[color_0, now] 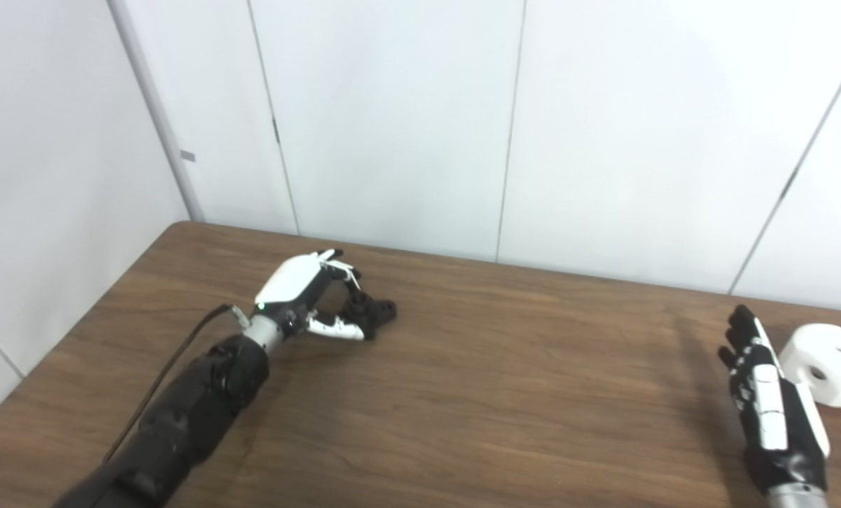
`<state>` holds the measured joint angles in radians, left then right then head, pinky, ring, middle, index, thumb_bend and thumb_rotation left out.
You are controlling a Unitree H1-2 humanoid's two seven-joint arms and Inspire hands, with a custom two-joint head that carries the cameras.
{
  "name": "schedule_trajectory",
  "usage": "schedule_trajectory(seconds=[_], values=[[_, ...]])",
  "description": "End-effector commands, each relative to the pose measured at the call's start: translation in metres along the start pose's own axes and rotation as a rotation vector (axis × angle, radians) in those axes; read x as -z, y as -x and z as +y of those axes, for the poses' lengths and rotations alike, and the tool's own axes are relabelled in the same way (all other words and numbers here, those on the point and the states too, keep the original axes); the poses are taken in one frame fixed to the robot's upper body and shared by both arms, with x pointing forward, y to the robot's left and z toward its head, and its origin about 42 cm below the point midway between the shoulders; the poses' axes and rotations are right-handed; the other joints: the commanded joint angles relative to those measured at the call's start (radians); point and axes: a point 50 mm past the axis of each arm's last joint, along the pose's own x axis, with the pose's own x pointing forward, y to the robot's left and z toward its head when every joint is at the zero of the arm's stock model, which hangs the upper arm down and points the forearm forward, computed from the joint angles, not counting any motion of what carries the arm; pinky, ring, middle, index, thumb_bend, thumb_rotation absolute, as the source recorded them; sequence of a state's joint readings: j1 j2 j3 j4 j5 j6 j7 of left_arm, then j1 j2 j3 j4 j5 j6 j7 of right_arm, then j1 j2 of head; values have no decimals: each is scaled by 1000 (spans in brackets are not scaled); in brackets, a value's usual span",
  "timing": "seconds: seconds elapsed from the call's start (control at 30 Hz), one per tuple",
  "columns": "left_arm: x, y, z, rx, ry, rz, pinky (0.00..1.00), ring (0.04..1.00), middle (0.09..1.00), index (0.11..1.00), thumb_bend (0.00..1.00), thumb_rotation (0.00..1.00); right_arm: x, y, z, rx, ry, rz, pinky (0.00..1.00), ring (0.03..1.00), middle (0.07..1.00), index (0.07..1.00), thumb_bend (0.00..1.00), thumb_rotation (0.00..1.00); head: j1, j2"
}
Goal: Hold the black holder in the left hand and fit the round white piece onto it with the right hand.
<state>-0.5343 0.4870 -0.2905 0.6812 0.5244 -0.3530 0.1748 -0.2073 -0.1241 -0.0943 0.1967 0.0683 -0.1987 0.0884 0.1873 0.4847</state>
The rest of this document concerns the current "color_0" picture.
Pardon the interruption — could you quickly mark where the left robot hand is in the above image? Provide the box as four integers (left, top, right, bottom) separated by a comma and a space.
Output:
253, 248, 365, 343

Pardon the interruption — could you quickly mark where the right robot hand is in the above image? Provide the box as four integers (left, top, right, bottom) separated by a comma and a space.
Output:
718, 305, 832, 495

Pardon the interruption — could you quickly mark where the round white piece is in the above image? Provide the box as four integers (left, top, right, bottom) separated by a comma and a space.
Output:
778, 324, 841, 408

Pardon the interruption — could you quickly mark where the black flanged holder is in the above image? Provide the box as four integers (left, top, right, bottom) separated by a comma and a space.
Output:
341, 289, 398, 341

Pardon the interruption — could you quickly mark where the grey corner trim strip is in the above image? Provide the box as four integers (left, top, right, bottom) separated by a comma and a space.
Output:
107, 0, 206, 223

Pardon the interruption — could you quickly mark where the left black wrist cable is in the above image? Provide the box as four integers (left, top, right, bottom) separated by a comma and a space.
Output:
103, 303, 252, 463

